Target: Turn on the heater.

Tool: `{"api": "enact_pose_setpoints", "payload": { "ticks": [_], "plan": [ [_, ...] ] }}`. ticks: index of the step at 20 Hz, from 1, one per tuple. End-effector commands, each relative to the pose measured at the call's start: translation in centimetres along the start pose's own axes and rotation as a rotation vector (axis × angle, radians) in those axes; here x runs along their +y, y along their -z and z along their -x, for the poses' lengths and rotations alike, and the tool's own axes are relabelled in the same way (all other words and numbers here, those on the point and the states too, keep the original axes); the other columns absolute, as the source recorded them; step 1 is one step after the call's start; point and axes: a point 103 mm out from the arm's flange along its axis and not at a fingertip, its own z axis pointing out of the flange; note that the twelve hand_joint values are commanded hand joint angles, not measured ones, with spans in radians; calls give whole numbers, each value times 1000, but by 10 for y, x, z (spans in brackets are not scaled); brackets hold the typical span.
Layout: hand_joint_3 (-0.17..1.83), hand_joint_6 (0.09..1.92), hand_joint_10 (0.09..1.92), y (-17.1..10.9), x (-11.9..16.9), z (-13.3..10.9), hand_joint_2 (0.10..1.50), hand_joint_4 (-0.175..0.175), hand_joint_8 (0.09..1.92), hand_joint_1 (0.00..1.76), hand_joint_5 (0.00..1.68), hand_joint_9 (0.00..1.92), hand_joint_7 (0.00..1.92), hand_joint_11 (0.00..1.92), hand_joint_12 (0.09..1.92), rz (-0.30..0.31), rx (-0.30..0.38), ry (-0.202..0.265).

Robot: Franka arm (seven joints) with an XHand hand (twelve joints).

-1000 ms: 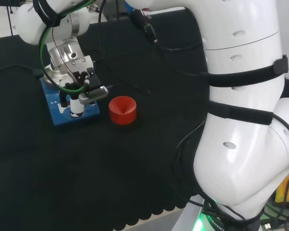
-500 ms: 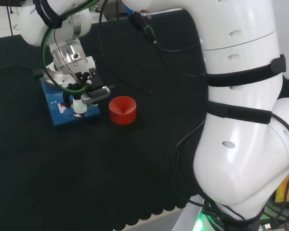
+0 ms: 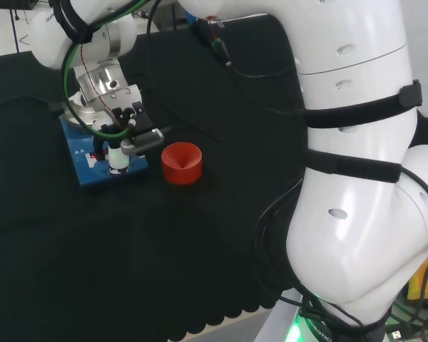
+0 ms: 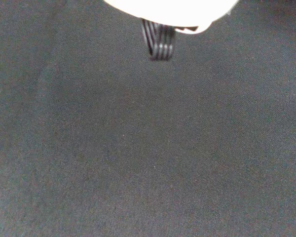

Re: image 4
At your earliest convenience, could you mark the black bench cloth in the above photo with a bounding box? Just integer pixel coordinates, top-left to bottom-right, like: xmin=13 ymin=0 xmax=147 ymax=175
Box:
xmin=0 ymin=0 xmax=296 ymax=237

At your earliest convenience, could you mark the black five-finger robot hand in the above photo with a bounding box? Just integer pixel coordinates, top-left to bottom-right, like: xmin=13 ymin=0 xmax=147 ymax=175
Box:
xmin=103 ymin=0 xmax=238 ymax=62

